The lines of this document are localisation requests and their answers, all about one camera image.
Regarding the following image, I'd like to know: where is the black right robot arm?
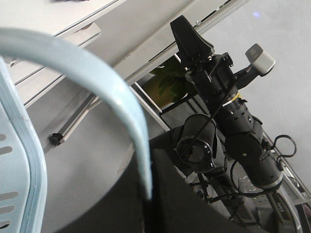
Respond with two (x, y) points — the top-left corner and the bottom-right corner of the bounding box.
(170, 16), (282, 191)

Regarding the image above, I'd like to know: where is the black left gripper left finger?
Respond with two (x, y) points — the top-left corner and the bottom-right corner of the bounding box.
(58, 145), (144, 233)

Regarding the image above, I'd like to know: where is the green potted plant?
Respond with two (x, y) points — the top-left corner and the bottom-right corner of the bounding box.
(143, 56), (195, 108)

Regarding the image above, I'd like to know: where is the light blue plastic basket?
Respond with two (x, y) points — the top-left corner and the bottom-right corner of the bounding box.
(0, 28), (153, 233)

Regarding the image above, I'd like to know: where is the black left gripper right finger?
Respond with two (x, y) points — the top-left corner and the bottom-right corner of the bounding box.
(148, 149), (247, 233)

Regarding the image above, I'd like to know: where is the white metal shelf unit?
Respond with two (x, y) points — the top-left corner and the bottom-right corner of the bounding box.
(0, 0), (123, 107)

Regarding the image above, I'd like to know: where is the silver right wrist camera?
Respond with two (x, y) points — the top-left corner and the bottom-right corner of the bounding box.
(245, 43), (276, 77)

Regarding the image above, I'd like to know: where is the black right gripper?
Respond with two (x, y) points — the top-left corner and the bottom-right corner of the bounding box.
(170, 15), (240, 107)

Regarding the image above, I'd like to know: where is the black cable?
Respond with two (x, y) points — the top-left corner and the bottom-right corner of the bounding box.
(228, 134), (297, 197)

